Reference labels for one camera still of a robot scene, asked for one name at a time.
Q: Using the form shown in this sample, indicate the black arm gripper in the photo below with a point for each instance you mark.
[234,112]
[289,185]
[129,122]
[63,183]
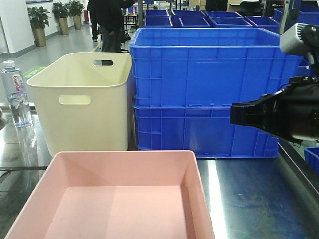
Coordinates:
[292,114]

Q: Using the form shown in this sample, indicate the pink plastic bin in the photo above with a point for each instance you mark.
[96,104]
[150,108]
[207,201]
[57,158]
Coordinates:
[117,195]

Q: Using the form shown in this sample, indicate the lower blue stacked crate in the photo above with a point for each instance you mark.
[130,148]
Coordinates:
[207,132]

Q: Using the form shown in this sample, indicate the blue stacked crate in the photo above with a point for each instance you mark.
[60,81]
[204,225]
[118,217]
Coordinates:
[207,132]
[205,67]

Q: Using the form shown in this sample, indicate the upper blue stacked crate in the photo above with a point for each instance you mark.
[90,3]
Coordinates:
[205,67]

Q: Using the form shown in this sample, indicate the cream plastic basket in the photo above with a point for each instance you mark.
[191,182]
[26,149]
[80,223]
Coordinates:
[84,102]

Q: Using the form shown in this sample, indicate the person in dark clothes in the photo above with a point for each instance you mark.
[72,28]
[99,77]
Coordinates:
[110,19]

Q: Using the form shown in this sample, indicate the potted plant gold pot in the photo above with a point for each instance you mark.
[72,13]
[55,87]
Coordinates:
[38,18]

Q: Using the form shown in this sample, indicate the clear water bottle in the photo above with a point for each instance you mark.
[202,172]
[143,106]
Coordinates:
[16,94]

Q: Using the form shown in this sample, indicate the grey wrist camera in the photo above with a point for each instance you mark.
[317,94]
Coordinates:
[291,41]

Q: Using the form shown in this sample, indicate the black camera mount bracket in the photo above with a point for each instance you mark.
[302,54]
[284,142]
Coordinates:
[310,37]

